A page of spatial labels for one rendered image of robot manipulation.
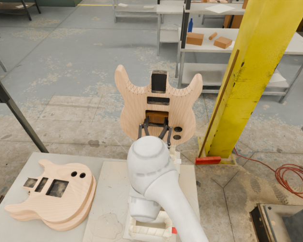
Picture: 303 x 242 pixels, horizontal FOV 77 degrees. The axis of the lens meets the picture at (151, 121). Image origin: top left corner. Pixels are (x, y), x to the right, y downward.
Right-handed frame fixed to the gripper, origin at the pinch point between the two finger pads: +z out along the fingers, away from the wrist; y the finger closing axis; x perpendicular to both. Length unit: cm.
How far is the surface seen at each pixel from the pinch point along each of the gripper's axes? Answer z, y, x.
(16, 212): -31, -72, -48
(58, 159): 7, -69, -55
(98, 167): 5, -39, -56
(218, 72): 234, 83, -112
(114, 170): 2, -27, -53
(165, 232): -33, 8, -41
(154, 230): -33, 3, -41
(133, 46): 382, -90, -140
